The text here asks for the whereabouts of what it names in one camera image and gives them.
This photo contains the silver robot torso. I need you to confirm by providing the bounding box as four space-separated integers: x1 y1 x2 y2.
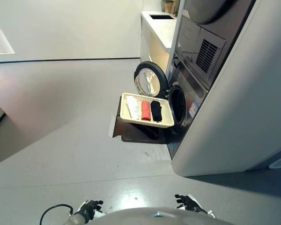
84 206 235 225

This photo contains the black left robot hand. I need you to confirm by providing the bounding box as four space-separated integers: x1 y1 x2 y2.
77 199 104 218

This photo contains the white open cabinet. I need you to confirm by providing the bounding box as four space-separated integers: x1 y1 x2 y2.
140 11 177 71

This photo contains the black cloth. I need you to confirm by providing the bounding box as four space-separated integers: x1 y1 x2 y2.
150 100 163 122

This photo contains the red cloth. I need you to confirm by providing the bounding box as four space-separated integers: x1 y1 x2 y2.
141 100 151 121

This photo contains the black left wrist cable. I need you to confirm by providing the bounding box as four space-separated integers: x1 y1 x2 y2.
39 203 74 225

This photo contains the round glass washer door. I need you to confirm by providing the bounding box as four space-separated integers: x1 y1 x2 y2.
133 61 170 98

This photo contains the dark grey dryer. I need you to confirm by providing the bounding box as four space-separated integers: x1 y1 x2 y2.
177 0 257 91

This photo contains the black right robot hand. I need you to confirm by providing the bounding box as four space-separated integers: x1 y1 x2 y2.
174 194 208 213

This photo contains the white cloth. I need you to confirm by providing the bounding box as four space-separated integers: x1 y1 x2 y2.
126 95 141 120

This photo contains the blue energy label sticker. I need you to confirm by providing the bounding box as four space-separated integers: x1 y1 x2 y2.
189 102 199 117

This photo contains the dark brown stool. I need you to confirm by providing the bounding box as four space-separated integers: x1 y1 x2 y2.
112 96 167 144

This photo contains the brown wicker basket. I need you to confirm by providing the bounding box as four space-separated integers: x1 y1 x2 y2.
161 0 179 12

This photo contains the cream wicker basket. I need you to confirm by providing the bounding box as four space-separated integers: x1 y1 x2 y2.
119 92 176 128

